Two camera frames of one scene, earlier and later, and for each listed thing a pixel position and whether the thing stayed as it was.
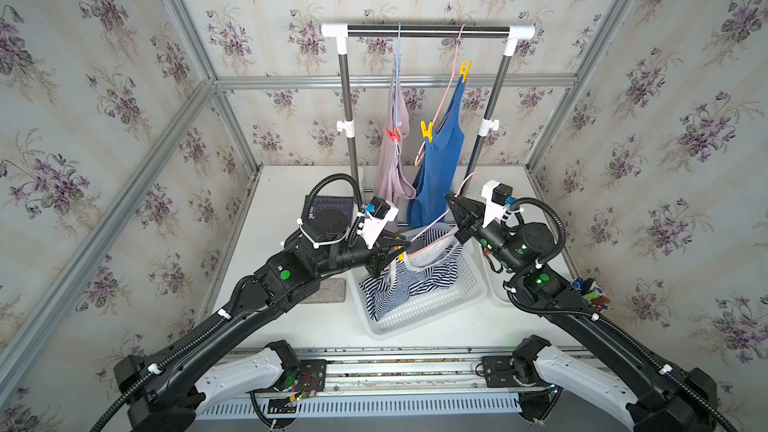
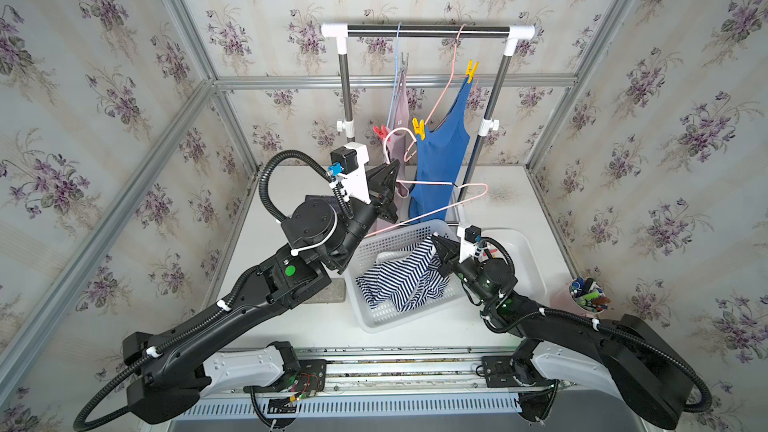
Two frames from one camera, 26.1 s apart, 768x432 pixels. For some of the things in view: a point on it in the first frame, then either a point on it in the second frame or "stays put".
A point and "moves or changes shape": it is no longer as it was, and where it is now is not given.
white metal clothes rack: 511,33 stays put
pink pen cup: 592,293 stays put
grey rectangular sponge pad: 330,291 stays put
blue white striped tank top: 391,290 moves or changes shape
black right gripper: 473,223 -> 450,262
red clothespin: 394,135 -> 382,132
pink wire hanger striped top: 444,213 -> 421,181
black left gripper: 380,258 -> 381,197
